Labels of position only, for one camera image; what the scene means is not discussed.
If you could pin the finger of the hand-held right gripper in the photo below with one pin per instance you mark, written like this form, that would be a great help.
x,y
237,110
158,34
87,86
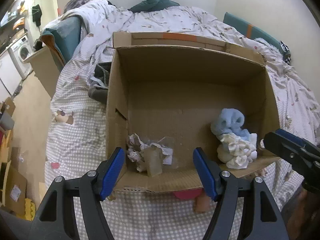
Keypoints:
x,y
280,145
295,138

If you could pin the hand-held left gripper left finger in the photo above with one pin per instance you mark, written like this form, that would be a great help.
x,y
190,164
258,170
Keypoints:
x,y
113,172

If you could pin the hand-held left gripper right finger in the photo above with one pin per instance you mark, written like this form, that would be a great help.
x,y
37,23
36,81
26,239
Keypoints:
x,y
205,172

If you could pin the white fluffy sock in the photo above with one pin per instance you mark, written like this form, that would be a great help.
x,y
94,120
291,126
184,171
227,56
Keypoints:
x,y
237,152

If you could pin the clear plastic bag with label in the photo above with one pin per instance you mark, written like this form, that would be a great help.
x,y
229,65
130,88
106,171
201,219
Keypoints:
x,y
172,145

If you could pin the light blue fluffy sock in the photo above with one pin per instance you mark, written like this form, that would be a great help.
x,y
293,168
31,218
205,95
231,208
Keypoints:
x,y
230,122

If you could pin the brown cardboard box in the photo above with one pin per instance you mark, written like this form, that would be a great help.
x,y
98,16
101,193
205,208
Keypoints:
x,y
180,100

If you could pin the person's right forearm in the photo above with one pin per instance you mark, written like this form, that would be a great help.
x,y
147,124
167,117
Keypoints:
x,y
300,217

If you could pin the brown cardboard tube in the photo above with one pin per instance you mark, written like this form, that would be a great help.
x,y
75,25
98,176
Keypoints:
x,y
202,203

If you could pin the pile of dark clothes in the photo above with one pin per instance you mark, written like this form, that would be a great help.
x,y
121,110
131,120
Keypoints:
x,y
100,90

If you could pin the black and white checkered cloth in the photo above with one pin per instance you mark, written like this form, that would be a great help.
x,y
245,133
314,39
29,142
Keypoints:
x,y
285,52

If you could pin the flat cardboard box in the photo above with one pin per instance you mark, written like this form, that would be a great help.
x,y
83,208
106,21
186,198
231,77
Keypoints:
x,y
15,187

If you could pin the teal cushion with orange stripe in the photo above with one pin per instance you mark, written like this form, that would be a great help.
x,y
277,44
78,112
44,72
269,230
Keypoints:
x,y
250,31

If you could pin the grey plastic bin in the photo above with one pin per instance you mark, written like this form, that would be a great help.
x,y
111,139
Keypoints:
x,y
7,121

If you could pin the beige bedside cabinet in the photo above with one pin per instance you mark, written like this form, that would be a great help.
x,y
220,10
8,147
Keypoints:
x,y
45,70

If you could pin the white kitchen cabinet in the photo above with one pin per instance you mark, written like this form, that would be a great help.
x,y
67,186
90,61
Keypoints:
x,y
8,77

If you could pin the teal padded cushion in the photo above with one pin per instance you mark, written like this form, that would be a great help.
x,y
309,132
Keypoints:
x,y
65,37

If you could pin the white washing machine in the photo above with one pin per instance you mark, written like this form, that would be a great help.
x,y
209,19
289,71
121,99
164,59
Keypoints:
x,y
22,55

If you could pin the white printed duvet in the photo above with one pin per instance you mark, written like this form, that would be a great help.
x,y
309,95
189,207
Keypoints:
x,y
175,20

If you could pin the grey fuzzy blanket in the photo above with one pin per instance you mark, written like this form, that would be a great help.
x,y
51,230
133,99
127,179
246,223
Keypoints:
x,y
76,3

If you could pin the dark green pillow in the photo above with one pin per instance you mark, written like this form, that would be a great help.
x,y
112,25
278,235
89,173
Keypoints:
x,y
155,3

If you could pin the dark hanging garment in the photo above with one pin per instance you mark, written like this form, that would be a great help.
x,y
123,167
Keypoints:
x,y
37,13

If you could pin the cluttered wall shelf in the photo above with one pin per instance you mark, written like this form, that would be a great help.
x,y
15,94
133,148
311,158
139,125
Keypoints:
x,y
15,15

